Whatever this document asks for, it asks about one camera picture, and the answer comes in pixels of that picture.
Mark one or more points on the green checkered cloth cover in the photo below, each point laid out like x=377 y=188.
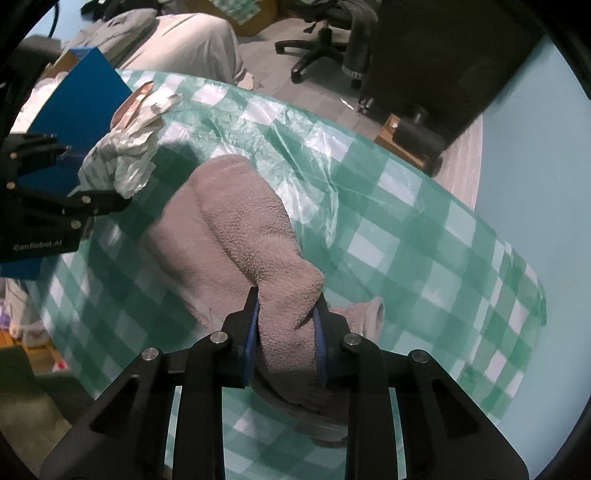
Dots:
x=231 y=9

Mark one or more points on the blue-rimmed cardboard box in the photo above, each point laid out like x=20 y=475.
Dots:
x=78 y=101

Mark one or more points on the white and pink cloth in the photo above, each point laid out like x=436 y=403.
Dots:
x=124 y=152

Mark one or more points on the green checkered tablecloth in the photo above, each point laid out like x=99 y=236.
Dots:
x=392 y=207

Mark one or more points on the dark grey clothing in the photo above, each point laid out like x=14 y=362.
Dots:
x=358 y=41

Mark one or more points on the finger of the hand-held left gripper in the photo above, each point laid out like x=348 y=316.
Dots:
x=39 y=145
x=99 y=203

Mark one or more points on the small wooden box with black device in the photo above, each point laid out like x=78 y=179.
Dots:
x=392 y=141

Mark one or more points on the grey mat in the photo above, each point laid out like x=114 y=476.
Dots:
x=461 y=161

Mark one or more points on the black office chair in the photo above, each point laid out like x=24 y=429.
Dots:
x=318 y=46

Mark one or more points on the dark green cloth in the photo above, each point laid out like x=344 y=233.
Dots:
x=32 y=406

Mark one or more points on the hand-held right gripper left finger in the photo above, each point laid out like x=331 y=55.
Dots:
x=249 y=337

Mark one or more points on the black fabric wardrobe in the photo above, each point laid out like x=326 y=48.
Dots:
x=452 y=55

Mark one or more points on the brown fleece towel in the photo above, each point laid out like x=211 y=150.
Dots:
x=244 y=221

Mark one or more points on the bed with grey sheet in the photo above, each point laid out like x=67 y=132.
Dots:
x=184 y=41

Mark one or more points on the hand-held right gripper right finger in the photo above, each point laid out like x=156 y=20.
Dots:
x=322 y=344

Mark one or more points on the black cylindrical device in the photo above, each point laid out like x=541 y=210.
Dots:
x=420 y=134

